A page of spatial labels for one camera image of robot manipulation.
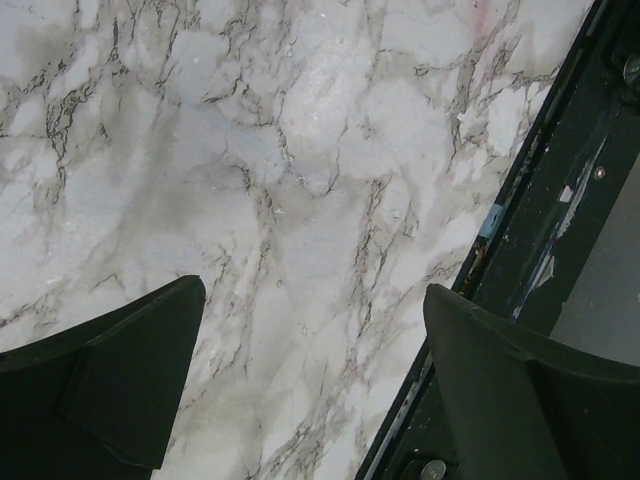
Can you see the blue tape piece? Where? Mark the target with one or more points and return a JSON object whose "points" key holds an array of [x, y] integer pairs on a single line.
{"points": [[491, 222]]}

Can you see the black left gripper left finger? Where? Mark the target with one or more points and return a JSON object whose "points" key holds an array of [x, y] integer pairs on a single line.
{"points": [[99, 400]]}

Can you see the black metal base rail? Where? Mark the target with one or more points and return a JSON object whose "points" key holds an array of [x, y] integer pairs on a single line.
{"points": [[564, 261]]}

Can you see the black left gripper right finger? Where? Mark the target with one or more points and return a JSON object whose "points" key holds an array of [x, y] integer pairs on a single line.
{"points": [[523, 406]]}

